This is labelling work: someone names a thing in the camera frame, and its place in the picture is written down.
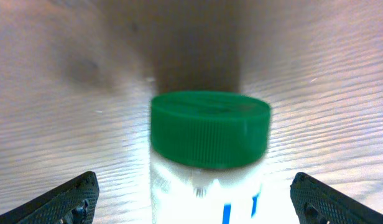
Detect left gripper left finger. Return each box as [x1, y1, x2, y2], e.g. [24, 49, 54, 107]
[0, 171, 99, 224]

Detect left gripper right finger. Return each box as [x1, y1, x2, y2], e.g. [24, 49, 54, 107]
[290, 172, 383, 224]

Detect green-lid white jar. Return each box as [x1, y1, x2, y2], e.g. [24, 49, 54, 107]
[150, 91, 271, 224]

